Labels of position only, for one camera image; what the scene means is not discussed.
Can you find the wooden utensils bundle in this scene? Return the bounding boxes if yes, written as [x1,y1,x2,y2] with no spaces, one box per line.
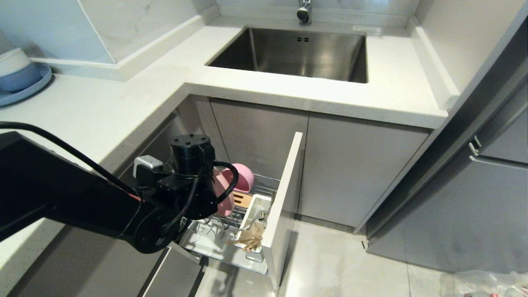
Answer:
[226,223,265,252]

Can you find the grey cabinet door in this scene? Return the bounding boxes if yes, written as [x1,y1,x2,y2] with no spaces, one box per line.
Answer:
[210,98,309,182]
[297,113,432,228]

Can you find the pink bowl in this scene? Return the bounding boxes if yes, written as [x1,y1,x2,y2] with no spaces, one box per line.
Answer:
[221,163,255,194]

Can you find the white drawer front panel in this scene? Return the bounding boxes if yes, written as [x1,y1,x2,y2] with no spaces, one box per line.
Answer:
[262,132,304,290]

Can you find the white utensil holder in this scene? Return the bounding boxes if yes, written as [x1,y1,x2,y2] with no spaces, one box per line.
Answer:
[235,193,273,253]

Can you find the wooden board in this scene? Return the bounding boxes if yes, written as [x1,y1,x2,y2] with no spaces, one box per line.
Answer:
[232,191,253,210]

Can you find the metal spoon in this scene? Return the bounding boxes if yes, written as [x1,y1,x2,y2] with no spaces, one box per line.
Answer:
[247,207,269,228]

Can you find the pink plate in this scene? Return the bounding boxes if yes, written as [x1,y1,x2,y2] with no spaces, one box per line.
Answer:
[212,167,236,217]

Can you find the stainless steel sink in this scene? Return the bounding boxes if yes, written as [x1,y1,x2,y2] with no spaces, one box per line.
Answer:
[206,27,369,84]

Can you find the chrome faucet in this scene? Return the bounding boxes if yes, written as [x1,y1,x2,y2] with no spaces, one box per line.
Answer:
[297,0,313,26]

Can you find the grey drawer front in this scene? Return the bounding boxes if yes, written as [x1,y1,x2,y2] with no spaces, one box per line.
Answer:
[141,243,207,297]

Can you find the grey tall cabinet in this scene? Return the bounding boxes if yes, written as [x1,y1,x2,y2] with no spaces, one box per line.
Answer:
[365,78,528,274]

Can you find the blue plate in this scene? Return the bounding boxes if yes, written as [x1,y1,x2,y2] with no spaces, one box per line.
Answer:
[0,64,54,107]

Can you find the blue bowl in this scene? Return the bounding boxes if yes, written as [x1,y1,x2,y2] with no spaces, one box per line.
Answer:
[0,62,42,92]

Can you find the clear plastic bag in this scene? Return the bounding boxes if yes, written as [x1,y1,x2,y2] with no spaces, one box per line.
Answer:
[439,270,528,297]

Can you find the white bowl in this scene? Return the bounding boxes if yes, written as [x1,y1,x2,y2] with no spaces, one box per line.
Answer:
[0,47,32,78]

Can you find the black cable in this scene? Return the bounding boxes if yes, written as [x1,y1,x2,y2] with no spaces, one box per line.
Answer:
[194,161,240,205]
[0,122,141,199]

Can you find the wire pull-out dish rack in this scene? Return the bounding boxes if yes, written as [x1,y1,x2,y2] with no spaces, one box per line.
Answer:
[179,173,282,275]

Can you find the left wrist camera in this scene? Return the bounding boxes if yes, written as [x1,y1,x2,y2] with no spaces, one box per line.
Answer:
[133,155,164,179]

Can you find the metal cabinet handle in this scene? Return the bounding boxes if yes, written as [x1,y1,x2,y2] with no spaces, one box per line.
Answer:
[468,135,483,157]

